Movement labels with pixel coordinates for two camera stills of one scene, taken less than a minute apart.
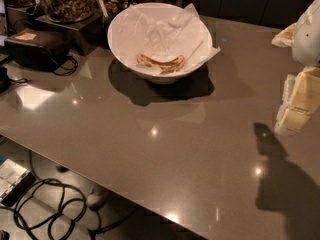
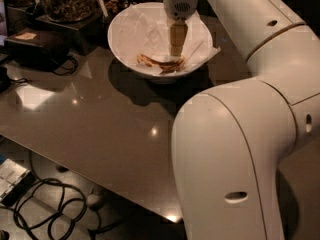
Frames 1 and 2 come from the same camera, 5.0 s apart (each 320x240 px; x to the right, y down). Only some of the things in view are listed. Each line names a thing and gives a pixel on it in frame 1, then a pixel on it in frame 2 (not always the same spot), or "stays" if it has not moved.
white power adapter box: [15, 180] stays
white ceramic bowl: [162, 42] stays
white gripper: [308, 37] → [180, 6]
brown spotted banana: [167, 67] stays
